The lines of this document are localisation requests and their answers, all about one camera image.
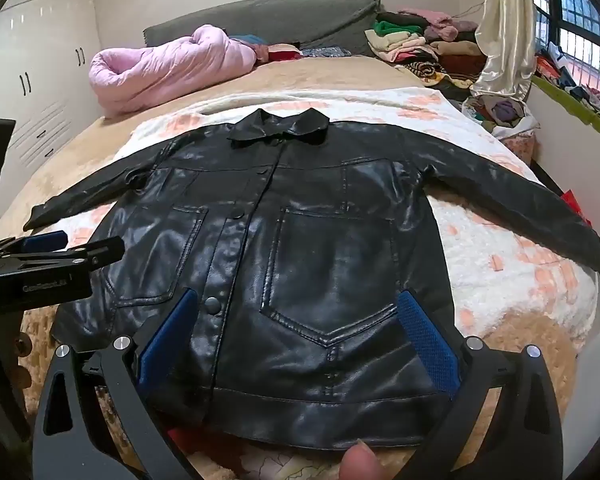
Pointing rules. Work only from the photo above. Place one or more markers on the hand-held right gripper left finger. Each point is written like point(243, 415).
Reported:
point(167, 332)

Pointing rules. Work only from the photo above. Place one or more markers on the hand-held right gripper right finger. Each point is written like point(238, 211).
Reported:
point(425, 335)

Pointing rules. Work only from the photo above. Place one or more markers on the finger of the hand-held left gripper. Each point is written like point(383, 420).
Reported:
point(42, 241)
point(100, 251)

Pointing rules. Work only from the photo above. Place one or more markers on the black leather jacket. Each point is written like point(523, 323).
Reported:
point(305, 260)

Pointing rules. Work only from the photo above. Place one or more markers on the white bag of clothes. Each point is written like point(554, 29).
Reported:
point(500, 112)

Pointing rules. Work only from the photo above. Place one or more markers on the heap of clothes on windowsill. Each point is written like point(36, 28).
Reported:
point(580, 90)

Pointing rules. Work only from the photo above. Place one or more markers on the pile of folded clothes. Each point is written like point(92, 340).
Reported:
point(400, 40)

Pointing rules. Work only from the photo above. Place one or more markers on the person's left hand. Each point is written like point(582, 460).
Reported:
point(22, 347)

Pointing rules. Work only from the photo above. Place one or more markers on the person's right hand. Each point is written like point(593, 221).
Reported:
point(362, 462)

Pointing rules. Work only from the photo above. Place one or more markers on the white orange bear-print blanket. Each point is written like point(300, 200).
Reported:
point(480, 270)

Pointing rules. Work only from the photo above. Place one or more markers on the white wardrobe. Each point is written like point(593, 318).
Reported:
point(45, 60)

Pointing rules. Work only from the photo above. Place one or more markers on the pink quilt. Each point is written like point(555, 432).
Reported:
point(170, 70)

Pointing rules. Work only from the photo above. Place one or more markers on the red packet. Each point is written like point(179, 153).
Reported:
point(577, 205)

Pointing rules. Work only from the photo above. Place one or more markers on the pink floral cloth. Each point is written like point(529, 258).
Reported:
point(520, 147)

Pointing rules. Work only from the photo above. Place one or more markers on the teal cloth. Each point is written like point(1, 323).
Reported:
point(250, 40)

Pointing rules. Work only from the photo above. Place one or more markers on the red cloth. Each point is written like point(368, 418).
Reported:
point(285, 54)

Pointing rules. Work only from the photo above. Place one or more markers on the green windowsill cloth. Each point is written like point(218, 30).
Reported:
point(570, 105)

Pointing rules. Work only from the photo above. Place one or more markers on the grey padded headboard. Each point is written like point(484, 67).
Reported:
point(280, 20)

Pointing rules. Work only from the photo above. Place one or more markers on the blue patterned cloth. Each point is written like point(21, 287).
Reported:
point(325, 52)

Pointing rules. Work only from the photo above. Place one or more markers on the cream satin curtain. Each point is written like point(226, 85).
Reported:
point(505, 35)

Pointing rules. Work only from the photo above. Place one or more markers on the barred window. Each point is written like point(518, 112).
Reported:
point(580, 25)

